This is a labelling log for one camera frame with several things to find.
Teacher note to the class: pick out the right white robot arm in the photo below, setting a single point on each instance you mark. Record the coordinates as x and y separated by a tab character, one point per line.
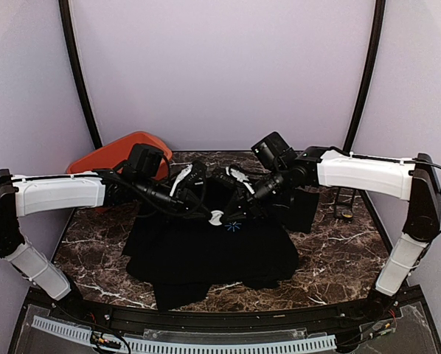
411	180

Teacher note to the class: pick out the white slotted cable duct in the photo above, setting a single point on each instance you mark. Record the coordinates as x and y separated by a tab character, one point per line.
165	341

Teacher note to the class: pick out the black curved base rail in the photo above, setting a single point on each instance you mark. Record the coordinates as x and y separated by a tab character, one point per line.
407	327

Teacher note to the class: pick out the black t-shirt with blue logo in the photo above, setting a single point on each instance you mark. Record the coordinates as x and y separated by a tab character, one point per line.
183	258

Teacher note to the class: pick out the orange plastic tub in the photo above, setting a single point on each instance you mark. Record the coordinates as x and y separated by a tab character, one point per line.
112	154

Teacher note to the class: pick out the black frame post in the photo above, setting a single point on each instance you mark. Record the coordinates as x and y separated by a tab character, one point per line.
77	72
366	78

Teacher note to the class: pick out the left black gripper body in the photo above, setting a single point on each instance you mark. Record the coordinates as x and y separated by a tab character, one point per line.
178	202

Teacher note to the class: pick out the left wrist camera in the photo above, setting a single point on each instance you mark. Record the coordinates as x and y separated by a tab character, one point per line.
193	174

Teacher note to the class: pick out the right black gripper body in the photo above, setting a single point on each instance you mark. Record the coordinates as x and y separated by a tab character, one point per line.
256	207

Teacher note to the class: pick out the right black frame post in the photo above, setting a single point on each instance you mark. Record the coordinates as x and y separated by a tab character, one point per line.
366	78

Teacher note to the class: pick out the left black frame post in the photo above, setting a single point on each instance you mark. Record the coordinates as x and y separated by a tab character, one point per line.
77	72

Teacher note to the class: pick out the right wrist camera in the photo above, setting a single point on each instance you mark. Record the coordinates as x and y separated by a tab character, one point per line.
230	177

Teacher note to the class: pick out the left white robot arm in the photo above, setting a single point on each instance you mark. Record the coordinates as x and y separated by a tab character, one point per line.
131	179

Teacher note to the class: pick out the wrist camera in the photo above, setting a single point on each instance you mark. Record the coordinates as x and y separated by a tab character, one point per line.
193	174
230	177

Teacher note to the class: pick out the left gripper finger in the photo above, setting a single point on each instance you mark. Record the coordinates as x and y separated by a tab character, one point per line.
201	212
197	216

